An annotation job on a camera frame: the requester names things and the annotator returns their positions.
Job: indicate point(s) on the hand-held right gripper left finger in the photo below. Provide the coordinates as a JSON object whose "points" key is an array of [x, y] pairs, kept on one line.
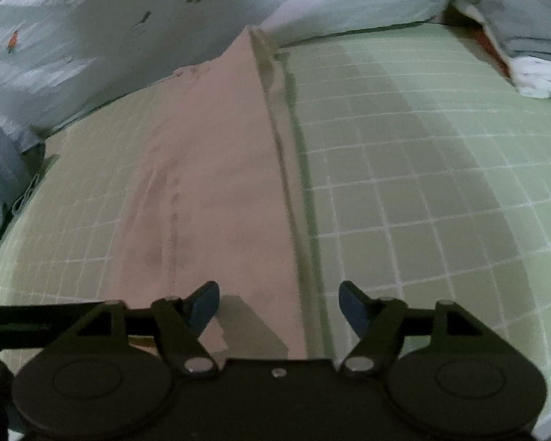
{"points": [[205, 307]]}

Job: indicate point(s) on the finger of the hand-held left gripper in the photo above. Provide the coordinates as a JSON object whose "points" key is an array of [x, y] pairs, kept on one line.
{"points": [[23, 314]]}

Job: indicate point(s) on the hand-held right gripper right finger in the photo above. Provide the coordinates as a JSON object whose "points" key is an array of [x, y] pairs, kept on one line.
{"points": [[354, 308]]}

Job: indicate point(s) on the beige garment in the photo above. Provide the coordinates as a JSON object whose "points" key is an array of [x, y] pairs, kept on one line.
{"points": [[211, 170]]}

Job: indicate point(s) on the green checked bed sheet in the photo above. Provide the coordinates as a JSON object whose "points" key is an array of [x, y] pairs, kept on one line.
{"points": [[418, 193]]}

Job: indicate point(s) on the grey cloth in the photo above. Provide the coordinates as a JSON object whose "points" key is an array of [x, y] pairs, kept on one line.
{"points": [[4, 183]]}

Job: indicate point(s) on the light blue carrot print quilt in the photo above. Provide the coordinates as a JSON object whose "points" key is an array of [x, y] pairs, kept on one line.
{"points": [[96, 32]]}

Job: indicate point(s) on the white cloth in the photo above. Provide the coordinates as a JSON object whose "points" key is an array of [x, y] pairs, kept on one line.
{"points": [[542, 80]]}

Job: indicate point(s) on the beige cloth with red edge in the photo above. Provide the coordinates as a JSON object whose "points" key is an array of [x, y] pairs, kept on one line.
{"points": [[482, 32]]}

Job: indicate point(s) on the grey and white folded blanket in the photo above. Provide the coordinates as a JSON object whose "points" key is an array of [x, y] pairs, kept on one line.
{"points": [[523, 9]]}

